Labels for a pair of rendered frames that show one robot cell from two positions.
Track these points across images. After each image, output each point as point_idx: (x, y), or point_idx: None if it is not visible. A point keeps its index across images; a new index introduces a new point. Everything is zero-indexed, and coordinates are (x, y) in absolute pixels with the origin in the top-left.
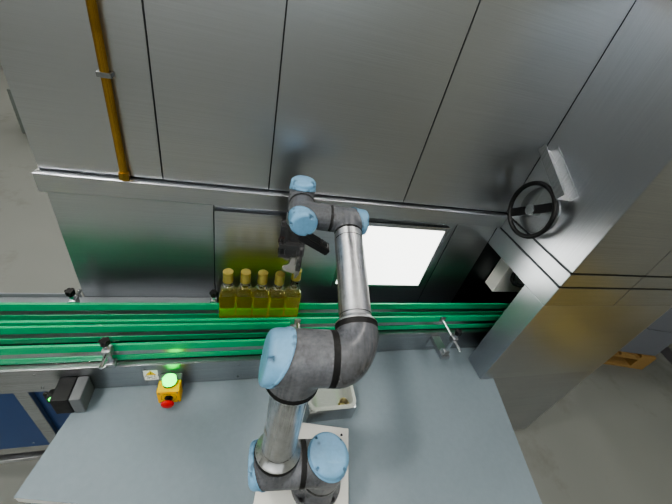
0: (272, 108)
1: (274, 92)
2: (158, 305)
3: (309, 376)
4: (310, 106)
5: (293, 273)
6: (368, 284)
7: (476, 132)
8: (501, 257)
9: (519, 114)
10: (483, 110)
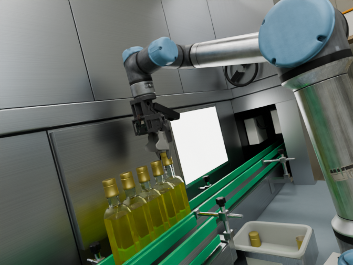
0: (71, 23)
1: (69, 10)
2: None
3: (335, 9)
4: (98, 22)
5: (167, 149)
6: (204, 173)
7: (189, 39)
8: (249, 109)
9: (198, 28)
10: (185, 26)
